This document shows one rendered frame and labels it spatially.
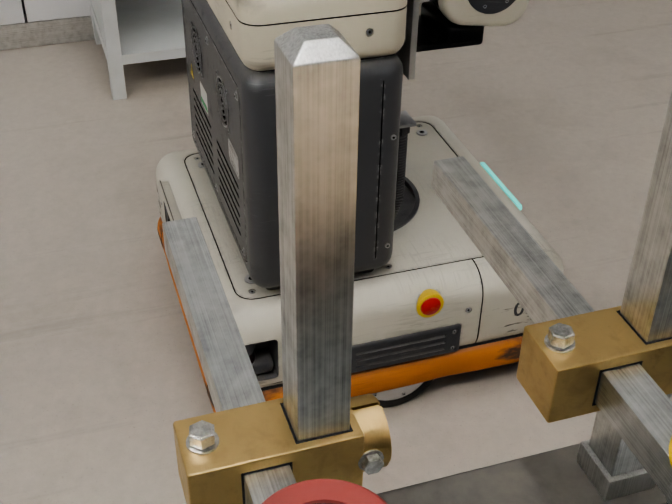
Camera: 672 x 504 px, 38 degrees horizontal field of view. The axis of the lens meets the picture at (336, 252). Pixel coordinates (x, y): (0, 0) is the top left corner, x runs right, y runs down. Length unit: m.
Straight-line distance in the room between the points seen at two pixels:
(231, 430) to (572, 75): 2.58
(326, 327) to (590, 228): 1.85
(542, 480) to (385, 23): 0.81
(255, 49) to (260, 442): 0.85
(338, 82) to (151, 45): 2.44
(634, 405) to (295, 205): 0.28
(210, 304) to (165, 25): 2.33
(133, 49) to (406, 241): 1.35
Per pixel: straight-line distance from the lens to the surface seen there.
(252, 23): 1.38
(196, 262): 0.80
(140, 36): 2.99
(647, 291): 0.70
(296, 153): 0.50
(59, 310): 2.13
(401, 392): 1.83
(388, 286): 1.68
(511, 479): 0.81
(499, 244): 0.80
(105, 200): 2.46
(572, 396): 0.70
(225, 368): 0.70
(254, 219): 1.54
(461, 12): 1.68
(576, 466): 0.83
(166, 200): 1.93
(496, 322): 1.79
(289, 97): 0.49
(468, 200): 0.85
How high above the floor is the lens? 1.30
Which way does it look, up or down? 36 degrees down
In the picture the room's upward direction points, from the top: 1 degrees clockwise
